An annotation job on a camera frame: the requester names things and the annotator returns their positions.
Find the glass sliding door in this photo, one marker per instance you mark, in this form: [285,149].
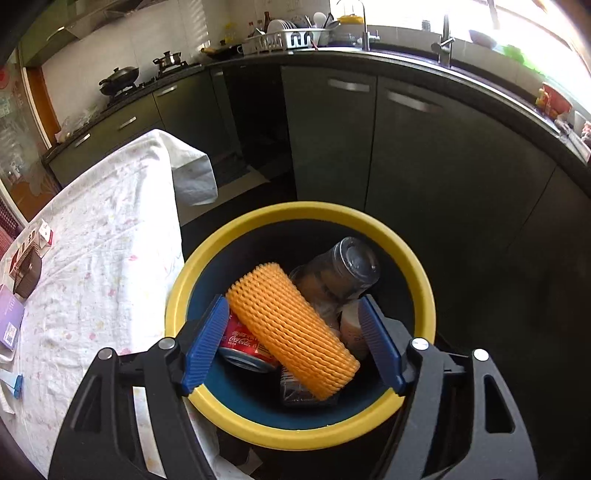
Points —
[23,138]

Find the clear plastic bottle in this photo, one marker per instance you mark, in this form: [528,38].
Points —
[344,270]

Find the tall steel faucet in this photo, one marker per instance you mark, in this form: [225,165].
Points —
[444,46]

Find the silver foil packet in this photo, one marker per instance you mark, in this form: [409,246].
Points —
[300,392]

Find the yellow rimmed dark bin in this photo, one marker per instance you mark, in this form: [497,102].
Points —
[300,210]

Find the black gas stove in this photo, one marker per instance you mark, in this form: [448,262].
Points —
[152,83]

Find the clear plastic bags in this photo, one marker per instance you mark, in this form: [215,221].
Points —
[71,128]

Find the orange foam fruit net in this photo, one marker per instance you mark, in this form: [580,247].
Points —
[295,332]

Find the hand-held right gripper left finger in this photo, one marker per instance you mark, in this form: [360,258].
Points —
[203,346]

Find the red soda can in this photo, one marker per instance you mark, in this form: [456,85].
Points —
[242,344]

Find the yellow container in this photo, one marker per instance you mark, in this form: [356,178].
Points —
[351,20]

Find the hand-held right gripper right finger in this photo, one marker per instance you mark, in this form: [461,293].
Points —
[381,346]

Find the white dish rack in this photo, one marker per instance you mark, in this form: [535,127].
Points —
[286,39]

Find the white floral tablecloth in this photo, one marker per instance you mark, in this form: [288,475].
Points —
[106,258]

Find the green plastic item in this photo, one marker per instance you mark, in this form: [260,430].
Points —
[517,54]

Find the green lower cabinets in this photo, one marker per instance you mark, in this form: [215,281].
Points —
[138,120]

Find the dark cabinets under sink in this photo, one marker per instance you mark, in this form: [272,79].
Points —
[415,152]

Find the red bowl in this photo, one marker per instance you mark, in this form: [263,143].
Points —
[556,98]

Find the black wok with lid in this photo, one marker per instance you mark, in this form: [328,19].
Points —
[119,79]

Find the black kitchen countertop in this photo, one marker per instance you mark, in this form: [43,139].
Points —
[406,62]

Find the small curved faucet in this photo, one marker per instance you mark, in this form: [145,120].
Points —
[367,32]

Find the small steel pot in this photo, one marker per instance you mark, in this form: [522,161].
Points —
[167,62]

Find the dark brown cup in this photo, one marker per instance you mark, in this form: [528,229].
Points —
[25,274]

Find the blue clip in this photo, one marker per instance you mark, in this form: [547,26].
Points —
[16,385]

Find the purple box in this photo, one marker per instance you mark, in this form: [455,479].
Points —
[9,318]

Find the white and red carton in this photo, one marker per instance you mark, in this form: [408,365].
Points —
[40,236]

